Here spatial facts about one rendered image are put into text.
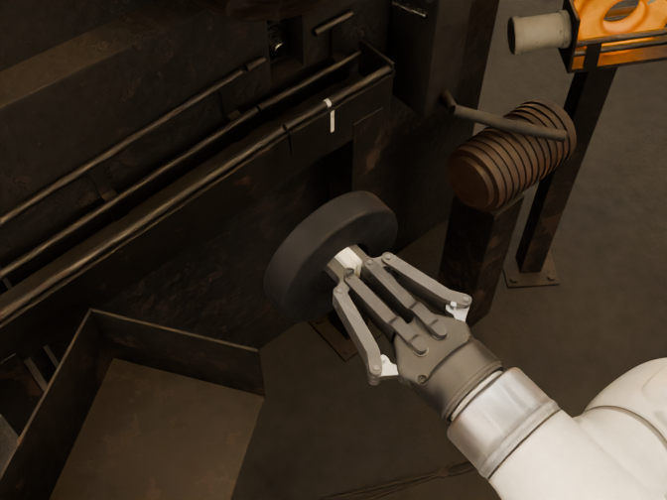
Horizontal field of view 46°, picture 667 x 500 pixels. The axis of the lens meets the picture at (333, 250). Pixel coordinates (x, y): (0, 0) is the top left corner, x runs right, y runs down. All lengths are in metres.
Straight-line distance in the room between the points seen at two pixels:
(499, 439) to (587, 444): 0.07
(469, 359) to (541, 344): 1.06
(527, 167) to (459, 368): 0.71
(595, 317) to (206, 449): 1.09
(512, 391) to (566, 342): 1.09
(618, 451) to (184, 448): 0.50
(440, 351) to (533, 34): 0.71
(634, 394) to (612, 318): 1.07
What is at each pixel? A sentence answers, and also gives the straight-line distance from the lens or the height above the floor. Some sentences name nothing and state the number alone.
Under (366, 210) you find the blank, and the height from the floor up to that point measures 0.90.
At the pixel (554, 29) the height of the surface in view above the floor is 0.69.
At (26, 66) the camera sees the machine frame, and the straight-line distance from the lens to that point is 1.00.
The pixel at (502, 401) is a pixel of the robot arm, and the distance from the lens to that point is 0.68.
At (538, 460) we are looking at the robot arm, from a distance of 0.67.
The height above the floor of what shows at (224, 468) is 0.60.
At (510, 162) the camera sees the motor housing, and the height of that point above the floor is 0.52.
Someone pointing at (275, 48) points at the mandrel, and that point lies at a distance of 1.16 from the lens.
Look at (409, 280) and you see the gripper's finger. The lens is 0.76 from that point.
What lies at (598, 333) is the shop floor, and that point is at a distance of 1.80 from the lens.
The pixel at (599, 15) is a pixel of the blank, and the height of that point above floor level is 0.71.
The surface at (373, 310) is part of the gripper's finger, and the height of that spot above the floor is 0.85.
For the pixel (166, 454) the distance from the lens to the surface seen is 0.96.
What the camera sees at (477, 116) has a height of 0.59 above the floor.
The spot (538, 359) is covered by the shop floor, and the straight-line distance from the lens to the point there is 1.73.
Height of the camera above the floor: 1.48
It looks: 54 degrees down
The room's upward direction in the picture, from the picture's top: straight up
